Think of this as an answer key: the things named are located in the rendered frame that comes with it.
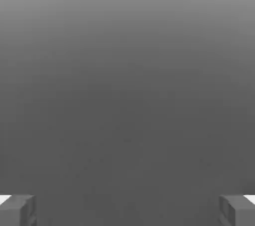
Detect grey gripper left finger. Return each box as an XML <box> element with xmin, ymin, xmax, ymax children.
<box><xmin>0</xmin><ymin>194</ymin><xmax>38</xmax><ymax>226</ymax></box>

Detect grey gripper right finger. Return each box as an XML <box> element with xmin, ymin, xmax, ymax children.
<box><xmin>218</xmin><ymin>194</ymin><xmax>255</xmax><ymax>226</ymax></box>

